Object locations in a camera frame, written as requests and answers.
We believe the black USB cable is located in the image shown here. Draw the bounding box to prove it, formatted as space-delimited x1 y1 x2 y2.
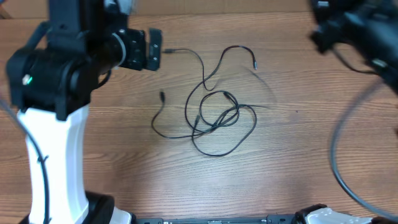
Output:
184 45 258 138
162 48 258 157

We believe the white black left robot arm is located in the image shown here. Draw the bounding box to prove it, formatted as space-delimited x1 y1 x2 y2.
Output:
6 0 162 223

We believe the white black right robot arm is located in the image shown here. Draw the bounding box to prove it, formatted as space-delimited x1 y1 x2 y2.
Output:
308 0 397 92

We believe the black thin cable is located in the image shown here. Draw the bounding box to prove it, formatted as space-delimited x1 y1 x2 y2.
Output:
150 90 241 139

